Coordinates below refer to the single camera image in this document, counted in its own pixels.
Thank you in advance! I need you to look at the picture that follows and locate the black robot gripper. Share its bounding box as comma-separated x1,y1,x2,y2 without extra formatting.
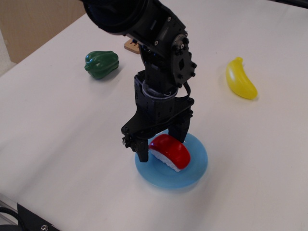
121,71,194,163

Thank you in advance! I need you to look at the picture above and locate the red and white toy sushi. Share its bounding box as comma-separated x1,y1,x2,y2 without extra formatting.
149,134,191,172

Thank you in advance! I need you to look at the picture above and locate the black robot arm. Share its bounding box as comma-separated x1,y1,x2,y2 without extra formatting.
83,0,196,162

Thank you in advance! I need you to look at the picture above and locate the blue plastic plate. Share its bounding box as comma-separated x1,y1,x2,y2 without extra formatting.
135,130,208,189

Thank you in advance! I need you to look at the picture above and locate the green toy bell pepper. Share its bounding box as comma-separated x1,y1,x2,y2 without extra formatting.
84,51,119,80

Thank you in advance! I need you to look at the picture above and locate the wooden slotted spatula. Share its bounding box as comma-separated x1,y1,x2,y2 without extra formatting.
124,39,140,54

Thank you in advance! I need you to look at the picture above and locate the yellow toy banana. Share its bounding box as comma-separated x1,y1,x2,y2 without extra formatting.
226,57,258,100

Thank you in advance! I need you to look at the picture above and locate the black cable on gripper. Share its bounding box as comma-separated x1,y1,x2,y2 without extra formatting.
177,81,192,100

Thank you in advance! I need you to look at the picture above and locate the black corner bracket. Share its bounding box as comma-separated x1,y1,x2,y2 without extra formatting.
17,204,60,231

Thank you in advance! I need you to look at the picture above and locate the aluminium frame rail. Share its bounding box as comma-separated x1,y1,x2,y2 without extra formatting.
0,193,18,225

